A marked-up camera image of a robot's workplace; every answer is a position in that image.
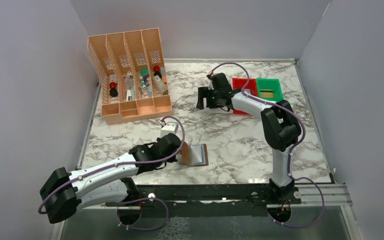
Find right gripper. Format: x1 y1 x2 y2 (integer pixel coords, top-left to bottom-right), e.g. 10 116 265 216
195 87 222 110

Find brown leather card holder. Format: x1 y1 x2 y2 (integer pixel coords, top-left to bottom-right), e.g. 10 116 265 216
180 142 209 167

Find red plastic bin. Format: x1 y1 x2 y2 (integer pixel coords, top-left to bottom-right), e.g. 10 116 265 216
232 77 259 115

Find green plastic bin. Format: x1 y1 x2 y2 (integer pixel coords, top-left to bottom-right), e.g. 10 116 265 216
256 78 284 102

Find orange desk organizer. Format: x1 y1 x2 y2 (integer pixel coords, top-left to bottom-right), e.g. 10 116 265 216
87 28 173 125

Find white plastic bin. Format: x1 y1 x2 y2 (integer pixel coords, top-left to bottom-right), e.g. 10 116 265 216
207 106 233 115

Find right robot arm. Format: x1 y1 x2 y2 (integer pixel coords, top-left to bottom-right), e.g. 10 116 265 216
196 73 302 204

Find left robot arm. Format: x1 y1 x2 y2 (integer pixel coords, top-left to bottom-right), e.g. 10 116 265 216
38 133 184 224

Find gold card in green bin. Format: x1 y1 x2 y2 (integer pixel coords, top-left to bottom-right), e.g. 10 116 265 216
260 89 275 99

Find red black stamp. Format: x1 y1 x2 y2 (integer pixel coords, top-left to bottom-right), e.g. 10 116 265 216
109 81 118 98

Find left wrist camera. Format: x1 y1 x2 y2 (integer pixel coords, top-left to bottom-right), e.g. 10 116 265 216
160 121 179 138

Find black mounting rail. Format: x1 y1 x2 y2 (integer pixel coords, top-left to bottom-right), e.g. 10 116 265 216
105 182 349 220

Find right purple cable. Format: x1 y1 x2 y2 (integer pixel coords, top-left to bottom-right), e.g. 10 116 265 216
208 62 325 229

